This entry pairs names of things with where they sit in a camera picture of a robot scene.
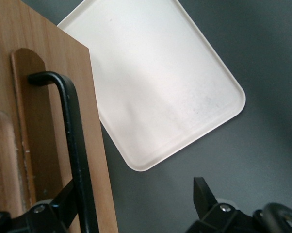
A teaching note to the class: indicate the wooden board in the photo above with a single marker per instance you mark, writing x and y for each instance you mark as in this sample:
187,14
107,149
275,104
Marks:
46,36

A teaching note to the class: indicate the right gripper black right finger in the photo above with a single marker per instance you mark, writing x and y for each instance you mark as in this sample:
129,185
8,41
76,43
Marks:
204,201

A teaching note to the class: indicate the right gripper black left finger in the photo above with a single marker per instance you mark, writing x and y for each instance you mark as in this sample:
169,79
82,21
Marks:
46,218

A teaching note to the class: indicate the white plastic tray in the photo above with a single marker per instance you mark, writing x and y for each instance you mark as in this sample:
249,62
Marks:
160,80

